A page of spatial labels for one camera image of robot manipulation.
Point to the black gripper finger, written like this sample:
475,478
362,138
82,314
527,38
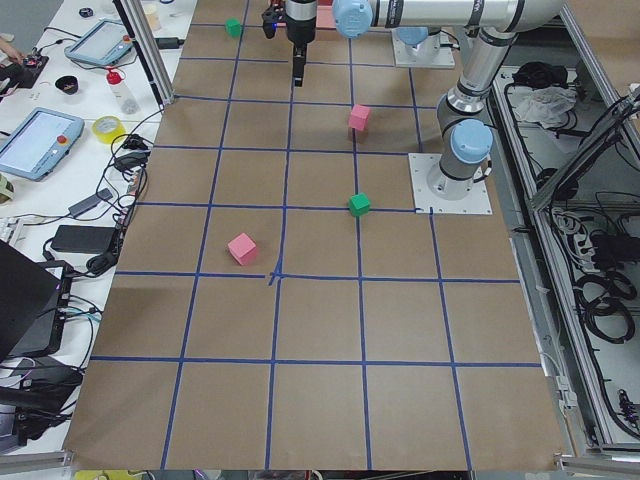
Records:
299,58

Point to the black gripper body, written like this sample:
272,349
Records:
299,26

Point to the green cube near arm base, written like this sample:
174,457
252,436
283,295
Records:
359,204

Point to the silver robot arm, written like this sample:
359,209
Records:
420,40
498,23

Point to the pink plastic bin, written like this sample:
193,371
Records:
324,18

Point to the green cube near bin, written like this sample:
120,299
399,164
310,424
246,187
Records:
233,27

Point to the pink cube near center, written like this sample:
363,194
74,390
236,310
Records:
359,117

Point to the pink cube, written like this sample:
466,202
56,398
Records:
243,249
359,117

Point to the clear bottle red cap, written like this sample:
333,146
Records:
121,92

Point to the far blue teach pendant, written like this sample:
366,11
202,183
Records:
105,44

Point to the blue teach pendant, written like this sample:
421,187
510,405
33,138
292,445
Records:
39,143
105,44

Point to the pink cube far side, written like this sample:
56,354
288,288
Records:
243,249

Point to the yellow tape roll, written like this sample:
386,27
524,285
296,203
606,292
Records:
108,129

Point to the crumpled white cloth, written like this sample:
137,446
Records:
547,107

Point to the near blue teach pendant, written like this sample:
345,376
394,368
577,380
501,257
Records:
39,143

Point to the black power adapter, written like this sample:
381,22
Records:
82,239

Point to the black laptop computer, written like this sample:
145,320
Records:
33,296

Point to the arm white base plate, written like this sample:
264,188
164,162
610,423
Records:
443,59
435,193

